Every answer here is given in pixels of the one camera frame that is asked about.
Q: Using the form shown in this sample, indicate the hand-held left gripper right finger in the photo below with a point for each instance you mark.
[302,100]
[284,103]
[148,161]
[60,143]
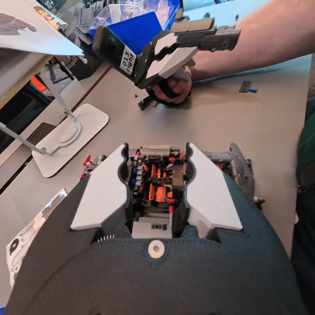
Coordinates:
[214,196]

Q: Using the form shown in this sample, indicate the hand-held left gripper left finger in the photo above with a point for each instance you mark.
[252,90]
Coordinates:
[101,196]

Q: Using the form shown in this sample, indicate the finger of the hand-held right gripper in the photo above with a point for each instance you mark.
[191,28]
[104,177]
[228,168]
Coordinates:
[164,41]
[172,59]

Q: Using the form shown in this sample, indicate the small grey lego subassembly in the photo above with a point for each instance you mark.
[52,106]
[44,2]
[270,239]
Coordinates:
[209,37]

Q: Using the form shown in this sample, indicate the large grey lego vehicle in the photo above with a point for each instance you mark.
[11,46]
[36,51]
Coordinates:
[157,177]

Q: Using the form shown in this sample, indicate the person's right forearm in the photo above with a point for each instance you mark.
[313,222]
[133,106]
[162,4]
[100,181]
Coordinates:
[246,37]

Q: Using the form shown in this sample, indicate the dark grey lego plate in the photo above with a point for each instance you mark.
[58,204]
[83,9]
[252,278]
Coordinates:
[245,87]

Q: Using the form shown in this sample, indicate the dark printed lego box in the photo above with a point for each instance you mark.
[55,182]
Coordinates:
[78,12]

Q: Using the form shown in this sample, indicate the blue lego pin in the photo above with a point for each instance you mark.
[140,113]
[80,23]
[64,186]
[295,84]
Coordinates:
[253,90]

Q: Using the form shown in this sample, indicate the lego sticker sheet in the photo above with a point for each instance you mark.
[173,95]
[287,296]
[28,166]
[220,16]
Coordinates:
[22,236]

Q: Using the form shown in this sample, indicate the lego instruction booklet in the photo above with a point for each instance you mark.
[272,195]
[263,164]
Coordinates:
[37,37]

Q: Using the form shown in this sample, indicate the person's right hand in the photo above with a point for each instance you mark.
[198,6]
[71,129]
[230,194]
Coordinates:
[179,88]

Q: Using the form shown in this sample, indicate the blue plastic bin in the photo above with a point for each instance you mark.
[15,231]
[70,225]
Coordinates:
[137,29]

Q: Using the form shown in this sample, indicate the pile of clear plastic bags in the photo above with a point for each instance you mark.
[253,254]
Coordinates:
[118,9]

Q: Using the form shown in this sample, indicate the white book stand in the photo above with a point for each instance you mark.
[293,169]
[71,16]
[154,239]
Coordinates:
[73,137]

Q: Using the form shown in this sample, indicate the person's green shirt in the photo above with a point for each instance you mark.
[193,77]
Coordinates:
[305,172]

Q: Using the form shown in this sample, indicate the orange plastic object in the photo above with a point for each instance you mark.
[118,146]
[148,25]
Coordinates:
[38,83]

